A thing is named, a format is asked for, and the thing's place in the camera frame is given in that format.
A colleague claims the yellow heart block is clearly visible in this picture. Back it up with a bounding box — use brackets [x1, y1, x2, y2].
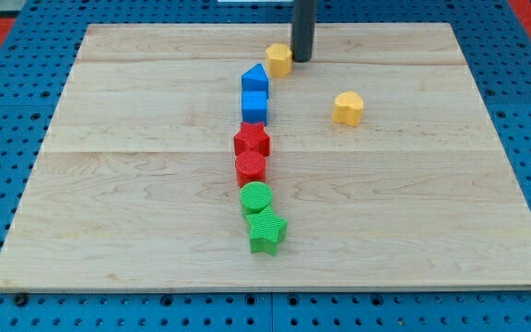
[331, 91, 364, 127]

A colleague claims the yellow hexagon block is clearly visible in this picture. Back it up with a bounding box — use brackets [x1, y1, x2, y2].
[265, 43, 293, 77]

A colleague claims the red cylinder block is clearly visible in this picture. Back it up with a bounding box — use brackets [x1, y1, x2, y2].
[235, 151, 266, 187]

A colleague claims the green cylinder block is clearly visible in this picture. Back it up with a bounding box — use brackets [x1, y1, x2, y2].
[240, 182, 273, 217]

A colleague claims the red star block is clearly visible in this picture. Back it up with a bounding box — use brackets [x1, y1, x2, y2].
[233, 122, 271, 157]

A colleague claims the green star block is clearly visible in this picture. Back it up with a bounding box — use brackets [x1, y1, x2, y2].
[246, 206, 288, 256]

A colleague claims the blue cube block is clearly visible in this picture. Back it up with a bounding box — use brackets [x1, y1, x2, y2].
[242, 91, 268, 125]

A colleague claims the blue pentagon block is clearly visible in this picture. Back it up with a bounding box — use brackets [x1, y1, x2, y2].
[241, 64, 269, 97]

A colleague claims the light wooden board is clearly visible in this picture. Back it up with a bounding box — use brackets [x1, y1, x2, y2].
[0, 23, 531, 293]

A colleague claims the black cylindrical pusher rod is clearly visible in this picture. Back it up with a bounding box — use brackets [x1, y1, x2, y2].
[290, 0, 318, 63]

